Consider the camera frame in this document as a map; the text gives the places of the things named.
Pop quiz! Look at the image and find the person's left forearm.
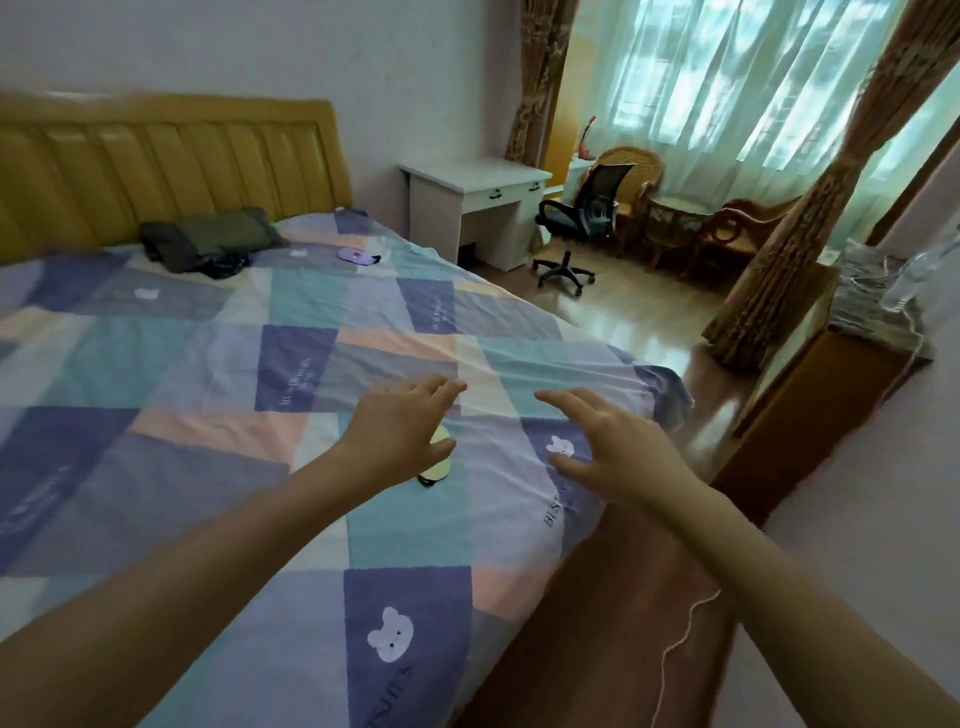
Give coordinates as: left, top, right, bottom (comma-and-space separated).
0, 449, 369, 728

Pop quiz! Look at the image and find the yellow-green sleep mask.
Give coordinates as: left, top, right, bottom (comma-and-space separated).
416, 423, 454, 487

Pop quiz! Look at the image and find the person's right hand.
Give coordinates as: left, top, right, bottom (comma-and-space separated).
533, 387, 703, 519

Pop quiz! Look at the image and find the black office chair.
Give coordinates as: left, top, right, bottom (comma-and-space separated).
533, 161, 637, 298

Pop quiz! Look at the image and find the navy patterned cloth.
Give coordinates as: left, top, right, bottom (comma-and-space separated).
196, 251, 253, 281

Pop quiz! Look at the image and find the white desk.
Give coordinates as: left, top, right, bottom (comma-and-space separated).
397, 157, 554, 273

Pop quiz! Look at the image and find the brown patterned curtain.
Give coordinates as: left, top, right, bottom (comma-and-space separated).
701, 0, 960, 373
503, 0, 580, 168

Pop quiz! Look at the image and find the wicker chair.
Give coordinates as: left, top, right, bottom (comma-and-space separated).
596, 146, 665, 256

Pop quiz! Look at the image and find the round wicker side table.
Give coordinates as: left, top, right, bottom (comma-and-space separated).
644, 194, 710, 271

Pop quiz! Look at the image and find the grey green pillow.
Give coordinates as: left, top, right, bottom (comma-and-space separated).
176, 207, 292, 260

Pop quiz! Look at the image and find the white sheer curtain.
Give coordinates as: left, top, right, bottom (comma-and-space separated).
569, 0, 960, 249

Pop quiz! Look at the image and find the person's right forearm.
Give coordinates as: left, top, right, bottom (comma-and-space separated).
667, 479, 960, 728

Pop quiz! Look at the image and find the yellow wooden headboard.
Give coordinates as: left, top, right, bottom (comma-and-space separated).
0, 89, 354, 268

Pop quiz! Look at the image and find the person's left hand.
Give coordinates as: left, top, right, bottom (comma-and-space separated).
333, 374, 468, 500

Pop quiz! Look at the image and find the white cord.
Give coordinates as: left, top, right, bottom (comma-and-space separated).
650, 588, 723, 728

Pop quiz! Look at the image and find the clear plastic bottle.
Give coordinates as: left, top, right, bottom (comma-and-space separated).
878, 224, 960, 315

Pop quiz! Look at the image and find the brown wooden cabinet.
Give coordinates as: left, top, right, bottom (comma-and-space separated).
712, 262, 935, 526

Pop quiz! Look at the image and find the stack of papers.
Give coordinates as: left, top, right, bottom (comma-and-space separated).
828, 239, 935, 354

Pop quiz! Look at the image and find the pastel patchwork bed sheet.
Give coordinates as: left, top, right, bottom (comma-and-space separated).
0, 209, 695, 728

